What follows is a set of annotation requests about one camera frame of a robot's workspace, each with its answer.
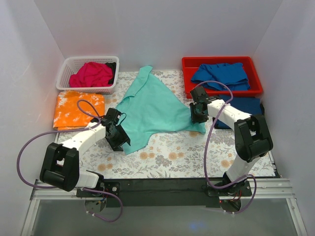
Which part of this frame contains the teal t shirt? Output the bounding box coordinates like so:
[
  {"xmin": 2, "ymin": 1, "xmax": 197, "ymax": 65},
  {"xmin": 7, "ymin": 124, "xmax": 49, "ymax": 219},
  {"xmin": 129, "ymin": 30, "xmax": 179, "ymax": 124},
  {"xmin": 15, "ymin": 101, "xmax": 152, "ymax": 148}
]
[{"xmin": 116, "ymin": 66, "xmax": 206, "ymax": 154}]

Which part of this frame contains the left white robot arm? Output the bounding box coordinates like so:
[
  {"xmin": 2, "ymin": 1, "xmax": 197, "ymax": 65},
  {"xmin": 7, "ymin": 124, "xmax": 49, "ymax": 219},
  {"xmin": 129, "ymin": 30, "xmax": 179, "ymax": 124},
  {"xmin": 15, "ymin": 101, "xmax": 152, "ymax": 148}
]
[{"xmin": 40, "ymin": 108, "xmax": 130, "ymax": 192}]

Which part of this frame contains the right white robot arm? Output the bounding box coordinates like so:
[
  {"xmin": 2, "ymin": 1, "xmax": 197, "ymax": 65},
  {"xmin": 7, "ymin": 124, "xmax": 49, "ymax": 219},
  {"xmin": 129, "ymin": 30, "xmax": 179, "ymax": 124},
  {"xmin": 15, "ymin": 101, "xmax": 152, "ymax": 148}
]
[{"xmin": 190, "ymin": 86, "xmax": 273, "ymax": 193}]

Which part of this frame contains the red plastic bin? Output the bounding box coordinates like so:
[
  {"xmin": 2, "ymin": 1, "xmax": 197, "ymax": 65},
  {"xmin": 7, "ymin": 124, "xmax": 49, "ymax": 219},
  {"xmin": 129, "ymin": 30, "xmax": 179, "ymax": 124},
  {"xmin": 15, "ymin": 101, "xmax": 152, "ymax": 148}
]
[{"xmin": 182, "ymin": 56, "xmax": 263, "ymax": 99}]

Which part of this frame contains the blue crumpled t shirt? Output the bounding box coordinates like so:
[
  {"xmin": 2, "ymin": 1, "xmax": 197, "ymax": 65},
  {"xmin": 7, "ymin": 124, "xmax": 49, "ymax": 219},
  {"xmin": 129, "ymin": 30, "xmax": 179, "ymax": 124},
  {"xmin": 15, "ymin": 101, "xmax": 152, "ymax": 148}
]
[{"xmin": 191, "ymin": 62, "xmax": 251, "ymax": 91}]

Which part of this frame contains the orange folded t shirt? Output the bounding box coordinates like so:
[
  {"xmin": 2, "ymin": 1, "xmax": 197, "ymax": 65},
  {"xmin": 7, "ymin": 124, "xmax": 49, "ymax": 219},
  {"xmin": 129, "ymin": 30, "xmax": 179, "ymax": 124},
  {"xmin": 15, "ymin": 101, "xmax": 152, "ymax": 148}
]
[{"xmin": 53, "ymin": 90, "xmax": 105, "ymax": 130}]

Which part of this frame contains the floral table mat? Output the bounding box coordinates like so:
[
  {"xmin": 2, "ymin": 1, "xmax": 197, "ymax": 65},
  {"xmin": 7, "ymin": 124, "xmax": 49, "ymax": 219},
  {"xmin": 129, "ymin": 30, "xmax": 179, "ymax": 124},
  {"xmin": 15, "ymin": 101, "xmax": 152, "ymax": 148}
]
[{"xmin": 79, "ymin": 70, "xmax": 276, "ymax": 178}]

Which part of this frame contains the navy folded t shirt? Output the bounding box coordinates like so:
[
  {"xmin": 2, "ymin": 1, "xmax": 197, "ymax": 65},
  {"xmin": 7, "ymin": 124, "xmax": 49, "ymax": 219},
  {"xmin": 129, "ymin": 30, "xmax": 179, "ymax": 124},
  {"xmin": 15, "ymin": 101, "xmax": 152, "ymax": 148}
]
[{"xmin": 214, "ymin": 95, "xmax": 265, "ymax": 129}]

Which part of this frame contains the magenta t shirt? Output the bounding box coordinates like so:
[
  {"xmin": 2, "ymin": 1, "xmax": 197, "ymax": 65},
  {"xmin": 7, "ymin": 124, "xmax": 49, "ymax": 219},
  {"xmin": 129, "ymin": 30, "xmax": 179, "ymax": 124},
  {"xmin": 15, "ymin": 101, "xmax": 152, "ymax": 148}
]
[{"xmin": 69, "ymin": 62, "xmax": 112, "ymax": 88}]

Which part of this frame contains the black garment in basket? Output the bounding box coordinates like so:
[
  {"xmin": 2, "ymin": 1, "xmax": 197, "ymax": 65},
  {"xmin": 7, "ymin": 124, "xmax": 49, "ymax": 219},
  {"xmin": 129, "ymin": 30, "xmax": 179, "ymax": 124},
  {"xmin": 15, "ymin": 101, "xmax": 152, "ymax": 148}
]
[{"xmin": 105, "ymin": 62, "xmax": 117, "ymax": 86}]

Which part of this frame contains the white plastic basket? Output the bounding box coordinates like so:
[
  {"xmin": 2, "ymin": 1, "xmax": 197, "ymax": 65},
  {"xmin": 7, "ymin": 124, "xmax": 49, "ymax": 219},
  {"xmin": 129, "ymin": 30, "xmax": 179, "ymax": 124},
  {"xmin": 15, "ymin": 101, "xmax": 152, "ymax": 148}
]
[{"xmin": 56, "ymin": 56, "xmax": 120, "ymax": 94}]

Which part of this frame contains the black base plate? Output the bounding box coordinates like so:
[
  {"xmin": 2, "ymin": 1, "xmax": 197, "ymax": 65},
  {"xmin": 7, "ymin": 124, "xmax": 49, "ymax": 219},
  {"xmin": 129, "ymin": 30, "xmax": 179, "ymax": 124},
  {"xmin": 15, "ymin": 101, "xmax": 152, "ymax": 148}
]
[{"xmin": 75, "ymin": 178, "xmax": 253, "ymax": 208}]

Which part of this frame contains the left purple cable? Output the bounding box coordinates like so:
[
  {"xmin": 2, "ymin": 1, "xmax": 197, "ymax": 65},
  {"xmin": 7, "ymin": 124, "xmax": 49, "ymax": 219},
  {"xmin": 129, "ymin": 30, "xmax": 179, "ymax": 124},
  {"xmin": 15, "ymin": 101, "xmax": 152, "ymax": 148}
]
[{"xmin": 16, "ymin": 99, "xmax": 124, "ymax": 223}]

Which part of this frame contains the aluminium mounting rail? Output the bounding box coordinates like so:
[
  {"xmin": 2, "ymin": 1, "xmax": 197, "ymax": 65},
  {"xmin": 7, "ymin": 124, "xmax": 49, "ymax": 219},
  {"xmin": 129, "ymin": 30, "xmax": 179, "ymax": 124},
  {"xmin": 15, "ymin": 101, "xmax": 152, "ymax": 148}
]
[{"xmin": 31, "ymin": 178, "xmax": 296, "ymax": 200}]

